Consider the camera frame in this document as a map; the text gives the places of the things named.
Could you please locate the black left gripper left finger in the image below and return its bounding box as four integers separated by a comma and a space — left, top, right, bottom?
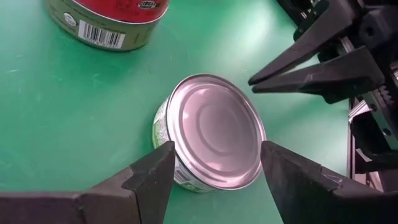
0, 141, 176, 224

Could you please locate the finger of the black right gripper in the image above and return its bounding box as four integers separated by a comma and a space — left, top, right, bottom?
248, 0, 363, 85
251, 46, 385, 105

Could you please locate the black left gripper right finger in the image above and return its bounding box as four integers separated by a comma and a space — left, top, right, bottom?
260, 139, 398, 224

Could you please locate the large green tuna can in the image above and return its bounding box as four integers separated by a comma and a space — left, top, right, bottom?
151, 73, 267, 194

